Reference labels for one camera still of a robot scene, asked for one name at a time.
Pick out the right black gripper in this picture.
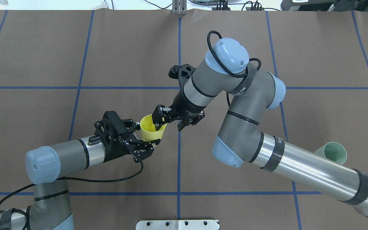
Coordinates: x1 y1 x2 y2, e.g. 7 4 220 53
151 93 205 132

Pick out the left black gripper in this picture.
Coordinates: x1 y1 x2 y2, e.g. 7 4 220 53
103 119 155 163

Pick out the yellow plastic cup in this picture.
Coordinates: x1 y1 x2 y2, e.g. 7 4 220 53
139 114 167 142

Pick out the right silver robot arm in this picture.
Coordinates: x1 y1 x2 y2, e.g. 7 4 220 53
152 37 368 218

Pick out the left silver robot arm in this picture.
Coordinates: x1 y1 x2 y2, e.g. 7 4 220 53
0 118 161 230

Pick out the green plastic cup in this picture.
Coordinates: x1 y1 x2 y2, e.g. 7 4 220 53
314 142 347 165

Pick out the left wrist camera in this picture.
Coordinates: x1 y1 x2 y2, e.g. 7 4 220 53
94 111 130 144

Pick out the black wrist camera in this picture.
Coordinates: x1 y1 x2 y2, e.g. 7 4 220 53
168 64 196 88

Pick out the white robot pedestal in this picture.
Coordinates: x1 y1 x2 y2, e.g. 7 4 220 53
135 219 220 230

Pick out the aluminium frame post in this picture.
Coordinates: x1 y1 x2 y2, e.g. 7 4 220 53
171 0 188 15

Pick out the left camera black cable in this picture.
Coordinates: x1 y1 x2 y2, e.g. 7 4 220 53
0 160 144 230

